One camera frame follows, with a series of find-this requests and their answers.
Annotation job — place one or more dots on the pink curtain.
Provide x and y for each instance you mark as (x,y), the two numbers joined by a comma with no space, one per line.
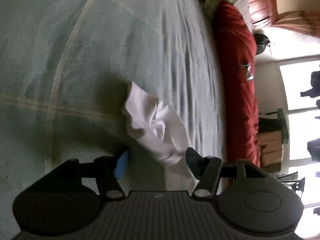
(297,25)

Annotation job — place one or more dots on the wooden headboard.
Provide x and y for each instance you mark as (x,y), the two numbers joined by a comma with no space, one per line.
(261,2)

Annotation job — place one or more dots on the metal clothes drying rack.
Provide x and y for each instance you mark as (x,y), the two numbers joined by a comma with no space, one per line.
(297,182)

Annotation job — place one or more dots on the red duvet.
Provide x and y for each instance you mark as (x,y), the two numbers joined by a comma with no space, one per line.
(235,80)

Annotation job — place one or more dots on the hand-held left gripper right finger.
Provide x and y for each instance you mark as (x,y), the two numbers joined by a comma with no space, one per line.
(193,162)

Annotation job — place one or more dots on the black backpack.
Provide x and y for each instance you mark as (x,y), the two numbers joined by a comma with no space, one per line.
(262,43)

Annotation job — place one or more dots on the dark clothes outside window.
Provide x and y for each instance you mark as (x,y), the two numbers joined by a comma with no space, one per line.
(313,85)

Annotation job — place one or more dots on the cream white shirt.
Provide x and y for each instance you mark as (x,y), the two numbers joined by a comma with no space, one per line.
(150,120)

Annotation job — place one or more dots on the small shiny wrapper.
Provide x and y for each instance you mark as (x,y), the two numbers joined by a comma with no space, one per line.
(248,72)

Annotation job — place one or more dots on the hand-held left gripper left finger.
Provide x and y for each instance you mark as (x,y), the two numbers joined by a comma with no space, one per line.
(122,163)

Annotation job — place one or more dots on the cardboard box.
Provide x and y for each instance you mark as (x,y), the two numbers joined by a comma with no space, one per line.
(271,152)

